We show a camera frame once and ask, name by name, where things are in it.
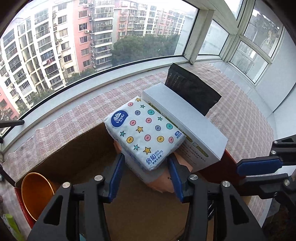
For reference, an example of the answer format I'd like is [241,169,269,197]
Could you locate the white carton box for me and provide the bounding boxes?
[142,83,229,173]

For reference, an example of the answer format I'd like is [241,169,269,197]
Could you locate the black pouch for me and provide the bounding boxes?
[165,63,222,116]

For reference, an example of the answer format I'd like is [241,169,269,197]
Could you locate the white window frame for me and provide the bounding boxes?
[0,0,296,153]

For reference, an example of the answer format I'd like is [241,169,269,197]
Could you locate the orange tissue pack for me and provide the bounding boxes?
[113,141,192,194]

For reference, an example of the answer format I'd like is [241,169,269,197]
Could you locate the orange cup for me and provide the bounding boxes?
[21,173,58,222]

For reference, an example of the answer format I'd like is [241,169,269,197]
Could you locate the red cardboard box container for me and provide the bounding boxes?
[14,122,252,241]

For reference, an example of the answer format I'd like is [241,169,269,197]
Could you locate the pink plaid cloth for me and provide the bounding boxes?
[2,62,274,183]

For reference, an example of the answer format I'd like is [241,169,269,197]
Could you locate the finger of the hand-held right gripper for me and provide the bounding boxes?
[236,137,296,176]
[238,173,296,204]

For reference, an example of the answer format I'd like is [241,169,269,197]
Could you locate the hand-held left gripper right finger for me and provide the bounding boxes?
[167,156,270,241]

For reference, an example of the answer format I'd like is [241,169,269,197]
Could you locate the apartment buildings outside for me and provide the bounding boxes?
[0,0,199,121]

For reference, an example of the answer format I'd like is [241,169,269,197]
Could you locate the green highlighter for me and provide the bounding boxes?
[2,213,23,241]

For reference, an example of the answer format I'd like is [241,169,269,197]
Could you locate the star patterned tissue pack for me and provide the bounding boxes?
[103,96,186,172]

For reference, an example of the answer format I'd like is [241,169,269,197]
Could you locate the black tripod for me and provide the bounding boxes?
[0,119,25,129]

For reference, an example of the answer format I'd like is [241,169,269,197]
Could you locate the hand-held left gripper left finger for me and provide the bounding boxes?
[27,153,126,241]

